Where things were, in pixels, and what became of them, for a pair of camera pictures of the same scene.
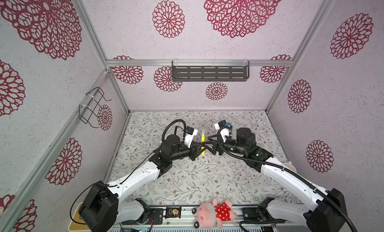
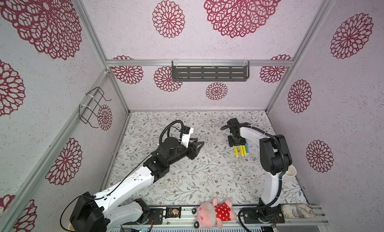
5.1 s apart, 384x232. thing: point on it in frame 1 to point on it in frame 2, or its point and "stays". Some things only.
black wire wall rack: [86, 111] stays
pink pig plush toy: [207, 214] stays
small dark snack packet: [173, 212] stays
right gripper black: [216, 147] to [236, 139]
